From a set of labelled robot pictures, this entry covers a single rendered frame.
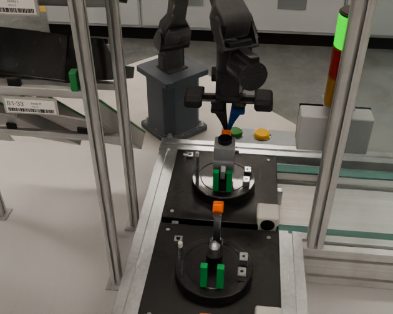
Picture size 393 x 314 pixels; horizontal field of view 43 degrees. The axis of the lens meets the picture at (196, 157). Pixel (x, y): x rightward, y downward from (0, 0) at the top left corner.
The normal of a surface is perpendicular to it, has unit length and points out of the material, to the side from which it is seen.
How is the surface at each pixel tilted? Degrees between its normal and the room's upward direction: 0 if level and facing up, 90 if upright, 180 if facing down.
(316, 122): 90
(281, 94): 0
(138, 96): 0
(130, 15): 90
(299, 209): 0
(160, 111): 90
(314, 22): 90
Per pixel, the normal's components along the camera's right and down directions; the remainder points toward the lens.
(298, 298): 0.00, -0.80
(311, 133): -0.11, 0.59
